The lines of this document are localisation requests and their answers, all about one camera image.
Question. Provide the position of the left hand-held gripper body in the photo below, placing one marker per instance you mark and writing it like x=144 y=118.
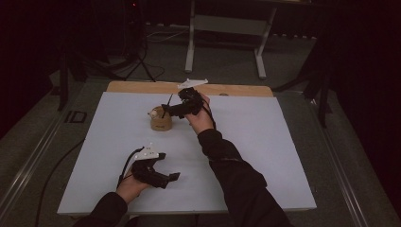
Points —
x=148 y=175

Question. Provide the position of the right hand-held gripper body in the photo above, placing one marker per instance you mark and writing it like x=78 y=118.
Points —
x=190 y=102

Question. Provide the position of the round wooden pen holder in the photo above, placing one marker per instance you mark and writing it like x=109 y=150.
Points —
x=160 y=123

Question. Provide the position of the person's right hand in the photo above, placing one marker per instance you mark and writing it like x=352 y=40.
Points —
x=201 y=121

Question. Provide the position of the person's left hand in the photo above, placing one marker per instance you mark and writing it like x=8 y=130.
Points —
x=129 y=189

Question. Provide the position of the black tripod stand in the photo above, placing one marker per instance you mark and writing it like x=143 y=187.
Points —
x=138 y=60

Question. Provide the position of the white board sheet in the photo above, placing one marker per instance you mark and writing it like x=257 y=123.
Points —
x=268 y=151

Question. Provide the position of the black floor outlet box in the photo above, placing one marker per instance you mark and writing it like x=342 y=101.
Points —
x=75 y=116

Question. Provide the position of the black metal stand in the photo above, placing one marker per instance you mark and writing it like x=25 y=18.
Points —
x=321 y=94
x=63 y=82

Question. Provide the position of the white metal desk frame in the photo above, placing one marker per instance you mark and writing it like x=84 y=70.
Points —
x=261 y=60

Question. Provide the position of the metal floor rail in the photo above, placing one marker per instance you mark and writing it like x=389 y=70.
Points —
x=28 y=167
x=343 y=176

